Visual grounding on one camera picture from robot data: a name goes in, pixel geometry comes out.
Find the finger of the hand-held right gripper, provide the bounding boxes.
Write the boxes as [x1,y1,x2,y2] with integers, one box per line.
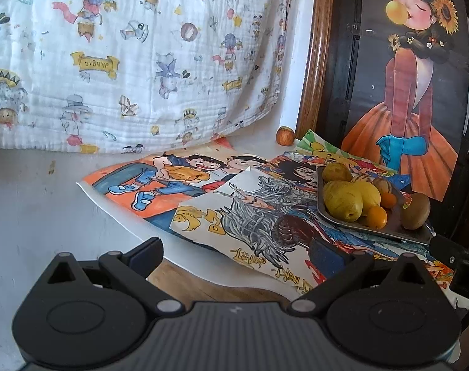
[428,234,462,267]

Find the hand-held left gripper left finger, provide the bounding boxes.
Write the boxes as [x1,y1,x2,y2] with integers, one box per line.
[44,237,185,316]

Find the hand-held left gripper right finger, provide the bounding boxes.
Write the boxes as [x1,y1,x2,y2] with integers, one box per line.
[287,238,433,314]

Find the brown kiwi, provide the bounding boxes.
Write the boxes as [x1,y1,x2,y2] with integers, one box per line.
[401,192,432,231]

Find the dark metal tray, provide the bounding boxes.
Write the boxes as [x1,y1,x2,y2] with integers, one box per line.
[316,166,437,246]

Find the large yellow-green mango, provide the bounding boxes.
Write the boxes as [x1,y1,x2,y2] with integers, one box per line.
[322,181,364,223]

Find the yellow lemon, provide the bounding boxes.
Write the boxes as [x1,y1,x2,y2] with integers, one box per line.
[344,181,382,210]

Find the small green mango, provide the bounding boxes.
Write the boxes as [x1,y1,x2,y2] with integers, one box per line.
[322,162,353,183]

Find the orange cartoon boys drawing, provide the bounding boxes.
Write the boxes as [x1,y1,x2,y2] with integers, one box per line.
[76,150,297,303]

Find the wooden table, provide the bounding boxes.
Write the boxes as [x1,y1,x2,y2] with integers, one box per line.
[147,262,301,303]

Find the grey-haired figure drawing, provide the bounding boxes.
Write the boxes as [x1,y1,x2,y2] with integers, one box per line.
[170,166,356,291]

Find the red black manga drawing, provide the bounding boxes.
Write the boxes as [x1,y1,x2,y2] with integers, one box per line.
[265,152,469,313]

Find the yellow green cartoon drawing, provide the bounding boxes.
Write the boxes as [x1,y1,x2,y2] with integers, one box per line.
[294,129,400,177]

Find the red apple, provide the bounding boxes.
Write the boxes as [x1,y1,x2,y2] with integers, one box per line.
[276,126,296,147]

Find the white cartoon printed blanket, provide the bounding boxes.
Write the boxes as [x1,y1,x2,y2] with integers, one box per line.
[0,0,294,156]

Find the black door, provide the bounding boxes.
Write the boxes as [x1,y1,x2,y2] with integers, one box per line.
[319,0,469,250]

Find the girl wall poster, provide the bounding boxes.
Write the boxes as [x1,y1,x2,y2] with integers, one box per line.
[340,0,469,202]

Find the brown wooden door frame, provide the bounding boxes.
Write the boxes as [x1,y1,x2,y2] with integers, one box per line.
[295,0,336,140]

